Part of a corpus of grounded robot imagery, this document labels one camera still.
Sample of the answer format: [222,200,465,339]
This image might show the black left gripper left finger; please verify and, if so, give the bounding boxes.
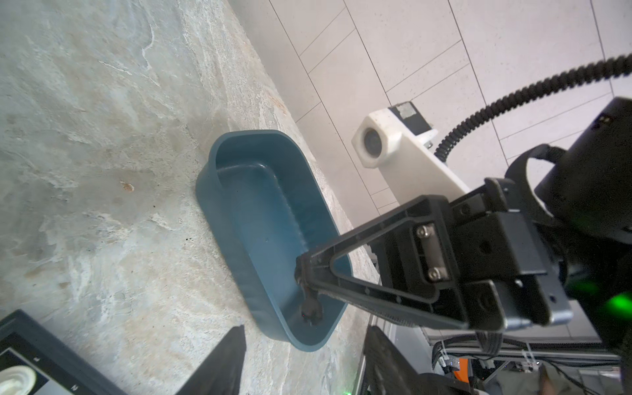
[177,325,247,395]

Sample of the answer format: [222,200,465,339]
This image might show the black white chessboard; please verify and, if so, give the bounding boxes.
[1,309,123,395]

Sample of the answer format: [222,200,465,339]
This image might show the teal plastic tub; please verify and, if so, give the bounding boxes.
[195,130,346,352]

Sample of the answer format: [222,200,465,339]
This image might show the aluminium rail frame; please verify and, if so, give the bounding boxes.
[353,334,624,394]

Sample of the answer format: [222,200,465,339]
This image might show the black piece in tub corner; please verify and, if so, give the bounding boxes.
[301,289,324,325]

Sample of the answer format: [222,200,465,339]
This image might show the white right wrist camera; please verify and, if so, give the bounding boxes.
[352,101,471,204]

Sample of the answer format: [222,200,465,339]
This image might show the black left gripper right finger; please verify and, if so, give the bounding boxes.
[363,326,474,395]

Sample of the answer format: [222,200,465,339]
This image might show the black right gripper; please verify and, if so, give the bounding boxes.
[296,179,573,331]

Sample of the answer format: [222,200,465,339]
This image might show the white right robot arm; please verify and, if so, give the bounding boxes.
[295,55,631,393]

